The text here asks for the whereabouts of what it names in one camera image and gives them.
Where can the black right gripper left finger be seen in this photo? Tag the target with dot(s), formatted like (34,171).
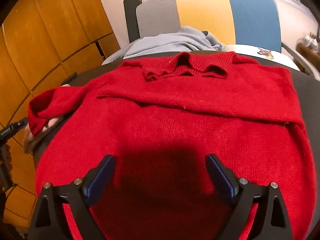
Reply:
(49,220)

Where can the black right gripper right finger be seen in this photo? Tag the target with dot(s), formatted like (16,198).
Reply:
(271,220)

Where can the red knitted sweater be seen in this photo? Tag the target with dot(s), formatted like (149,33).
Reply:
(159,118)

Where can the person's left hand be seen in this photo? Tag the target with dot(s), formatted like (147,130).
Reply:
(30,140)

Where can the wooden cabinet doors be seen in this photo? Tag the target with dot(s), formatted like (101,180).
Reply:
(45,41)

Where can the white cushion with print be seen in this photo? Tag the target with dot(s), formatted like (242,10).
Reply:
(262,53)

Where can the wooden shelf with clutter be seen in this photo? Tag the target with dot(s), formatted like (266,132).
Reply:
(308,47)

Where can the light blue folded garment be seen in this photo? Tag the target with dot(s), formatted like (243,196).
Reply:
(186,39)

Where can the black sofa armrest post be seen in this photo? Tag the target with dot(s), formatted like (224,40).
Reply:
(130,7)

